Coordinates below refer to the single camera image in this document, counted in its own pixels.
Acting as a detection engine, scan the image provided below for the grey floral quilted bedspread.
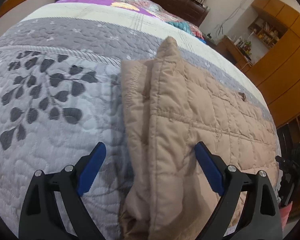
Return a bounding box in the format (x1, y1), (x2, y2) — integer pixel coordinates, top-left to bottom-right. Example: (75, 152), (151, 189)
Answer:
(0, 2), (274, 239)

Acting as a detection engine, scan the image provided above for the wooden wardrobe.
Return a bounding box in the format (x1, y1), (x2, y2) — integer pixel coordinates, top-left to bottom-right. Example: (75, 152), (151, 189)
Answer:
(246, 0), (300, 127)

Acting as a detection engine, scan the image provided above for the purple floral blanket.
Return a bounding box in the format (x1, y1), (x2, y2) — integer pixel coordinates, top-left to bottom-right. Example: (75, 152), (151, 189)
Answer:
(57, 0), (158, 18)

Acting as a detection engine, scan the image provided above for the beige quilted down coat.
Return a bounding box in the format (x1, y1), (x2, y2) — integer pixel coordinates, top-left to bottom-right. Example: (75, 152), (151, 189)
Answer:
(121, 37), (279, 239)

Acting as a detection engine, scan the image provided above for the wall shelf with items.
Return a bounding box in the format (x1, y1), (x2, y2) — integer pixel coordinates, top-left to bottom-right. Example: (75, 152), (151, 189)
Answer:
(248, 17), (288, 49)

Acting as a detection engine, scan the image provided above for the black chair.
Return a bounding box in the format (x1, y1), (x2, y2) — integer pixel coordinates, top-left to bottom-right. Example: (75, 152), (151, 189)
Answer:
(277, 116), (300, 195)

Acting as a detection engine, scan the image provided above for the teal folded garment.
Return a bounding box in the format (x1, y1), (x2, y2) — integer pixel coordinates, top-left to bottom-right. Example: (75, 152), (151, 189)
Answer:
(166, 21), (196, 36)

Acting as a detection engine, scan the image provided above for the wooden desk with clutter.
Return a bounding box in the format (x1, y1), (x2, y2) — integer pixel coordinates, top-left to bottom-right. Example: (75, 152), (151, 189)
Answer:
(216, 35), (253, 73)

